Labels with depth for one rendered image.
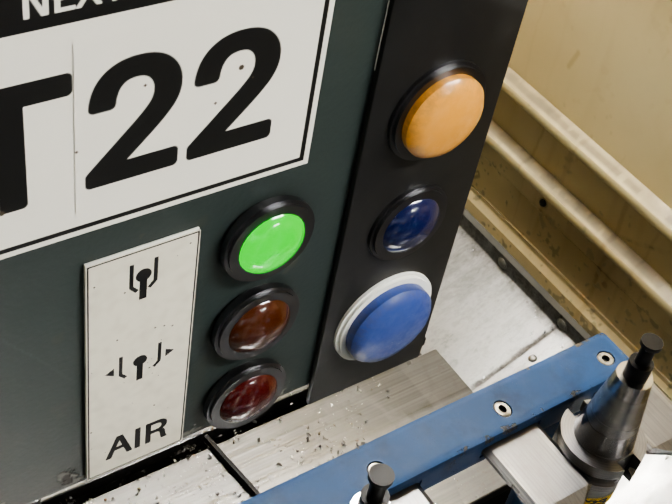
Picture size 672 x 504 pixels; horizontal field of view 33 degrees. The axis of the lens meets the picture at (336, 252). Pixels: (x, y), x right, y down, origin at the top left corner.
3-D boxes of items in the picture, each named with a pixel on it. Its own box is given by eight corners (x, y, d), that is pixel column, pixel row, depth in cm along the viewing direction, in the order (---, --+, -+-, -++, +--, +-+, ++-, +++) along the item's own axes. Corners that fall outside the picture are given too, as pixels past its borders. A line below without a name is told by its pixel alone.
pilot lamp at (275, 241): (306, 265, 30) (318, 205, 29) (235, 292, 29) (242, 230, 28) (294, 251, 30) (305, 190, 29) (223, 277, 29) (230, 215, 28)
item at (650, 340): (635, 362, 77) (652, 328, 75) (652, 379, 77) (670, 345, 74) (617, 370, 77) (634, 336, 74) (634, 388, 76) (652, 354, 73)
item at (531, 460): (601, 501, 79) (604, 494, 79) (545, 533, 77) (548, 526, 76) (536, 428, 83) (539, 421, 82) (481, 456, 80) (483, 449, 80)
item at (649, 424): (706, 440, 84) (710, 434, 84) (657, 468, 82) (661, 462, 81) (641, 375, 88) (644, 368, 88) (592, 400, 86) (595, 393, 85)
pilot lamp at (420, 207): (437, 246, 33) (454, 191, 32) (377, 269, 32) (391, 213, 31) (425, 233, 34) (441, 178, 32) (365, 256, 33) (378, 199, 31)
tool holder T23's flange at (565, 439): (596, 409, 86) (606, 388, 84) (651, 469, 83) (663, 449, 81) (534, 440, 83) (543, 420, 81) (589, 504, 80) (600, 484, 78)
